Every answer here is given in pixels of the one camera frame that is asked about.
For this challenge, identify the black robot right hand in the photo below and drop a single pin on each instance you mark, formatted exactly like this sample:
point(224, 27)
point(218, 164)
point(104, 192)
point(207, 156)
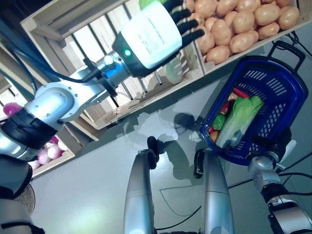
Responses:
point(275, 146)

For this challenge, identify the blue plastic shopping basket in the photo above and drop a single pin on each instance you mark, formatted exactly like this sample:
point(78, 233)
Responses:
point(280, 102)

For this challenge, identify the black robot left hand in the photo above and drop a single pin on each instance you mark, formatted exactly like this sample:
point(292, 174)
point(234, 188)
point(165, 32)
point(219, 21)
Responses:
point(153, 36)

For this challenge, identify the red chili pepper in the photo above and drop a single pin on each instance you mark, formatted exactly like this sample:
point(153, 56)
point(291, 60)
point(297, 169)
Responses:
point(241, 93)

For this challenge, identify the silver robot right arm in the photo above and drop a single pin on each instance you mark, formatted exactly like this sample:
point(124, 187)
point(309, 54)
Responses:
point(292, 214)

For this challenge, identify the purple white turnip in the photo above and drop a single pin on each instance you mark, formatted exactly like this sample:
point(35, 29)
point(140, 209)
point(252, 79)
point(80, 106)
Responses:
point(56, 151)
point(12, 109)
point(34, 164)
point(45, 158)

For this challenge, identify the silver robot right leg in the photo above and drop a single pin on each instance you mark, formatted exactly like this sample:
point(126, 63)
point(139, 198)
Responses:
point(217, 195)

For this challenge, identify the brown potato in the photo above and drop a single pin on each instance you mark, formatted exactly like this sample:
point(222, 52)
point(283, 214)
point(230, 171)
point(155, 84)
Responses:
point(207, 44)
point(221, 33)
point(243, 23)
point(288, 17)
point(242, 42)
point(268, 31)
point(218, 55)
point(267, 14)

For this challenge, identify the brown woven basket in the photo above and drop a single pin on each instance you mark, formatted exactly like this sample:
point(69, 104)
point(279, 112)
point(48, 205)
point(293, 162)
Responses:
point(26, 197)

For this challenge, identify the silver robot leg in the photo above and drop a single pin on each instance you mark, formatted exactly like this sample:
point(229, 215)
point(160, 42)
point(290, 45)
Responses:
point(217, 195)
point(139, 195)

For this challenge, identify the small orange vegetable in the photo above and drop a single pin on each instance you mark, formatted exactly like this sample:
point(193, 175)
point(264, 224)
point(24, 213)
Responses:
point(213, 137)

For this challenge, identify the silver robot left leg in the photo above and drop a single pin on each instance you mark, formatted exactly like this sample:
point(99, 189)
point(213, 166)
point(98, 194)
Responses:
point(139, 195)

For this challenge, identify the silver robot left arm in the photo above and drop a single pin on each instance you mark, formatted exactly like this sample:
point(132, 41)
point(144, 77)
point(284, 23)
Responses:
point(56, 102)

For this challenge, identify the small green vegetable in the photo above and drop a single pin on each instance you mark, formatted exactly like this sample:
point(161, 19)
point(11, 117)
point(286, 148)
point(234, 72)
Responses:
point(219, 122)

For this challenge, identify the wooden display shelf dark frame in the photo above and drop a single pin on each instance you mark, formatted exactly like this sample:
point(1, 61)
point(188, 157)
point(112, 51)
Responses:
point(84, 129)

